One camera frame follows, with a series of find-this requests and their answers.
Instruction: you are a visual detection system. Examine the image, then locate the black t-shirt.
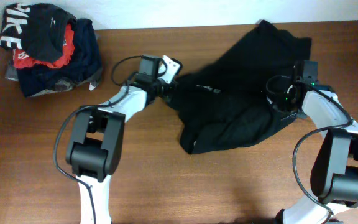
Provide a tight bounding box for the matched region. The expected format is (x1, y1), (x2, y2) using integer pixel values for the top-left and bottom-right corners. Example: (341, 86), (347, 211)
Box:
(167, 20), (313, 154)

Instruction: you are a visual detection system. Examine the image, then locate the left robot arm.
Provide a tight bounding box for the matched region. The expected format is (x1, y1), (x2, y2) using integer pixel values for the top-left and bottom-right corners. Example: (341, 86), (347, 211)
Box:
(65, 55), (182, 223)

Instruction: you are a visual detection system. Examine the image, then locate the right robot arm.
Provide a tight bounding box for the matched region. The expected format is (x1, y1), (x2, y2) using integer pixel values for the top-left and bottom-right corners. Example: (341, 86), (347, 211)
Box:
(265, 60), (358, 223)

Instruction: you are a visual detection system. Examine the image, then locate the navy blue shirt in pile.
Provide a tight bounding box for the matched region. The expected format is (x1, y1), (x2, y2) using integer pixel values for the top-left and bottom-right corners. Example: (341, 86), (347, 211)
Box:
(17, 18), (103, 98)

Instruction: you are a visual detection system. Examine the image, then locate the black Nike shirt on pile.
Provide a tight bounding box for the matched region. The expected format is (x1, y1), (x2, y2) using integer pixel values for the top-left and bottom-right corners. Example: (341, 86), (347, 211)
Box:
(0, 3), (76, 63)

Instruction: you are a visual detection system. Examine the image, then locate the red shirt in pile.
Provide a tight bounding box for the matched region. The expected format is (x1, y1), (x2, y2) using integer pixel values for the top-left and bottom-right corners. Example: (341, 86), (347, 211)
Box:
(13, 24), (75, 69)

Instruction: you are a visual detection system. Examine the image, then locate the grey shirt under pile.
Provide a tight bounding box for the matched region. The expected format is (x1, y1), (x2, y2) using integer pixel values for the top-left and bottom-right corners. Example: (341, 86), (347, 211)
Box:
(4, 32), (103, 98)

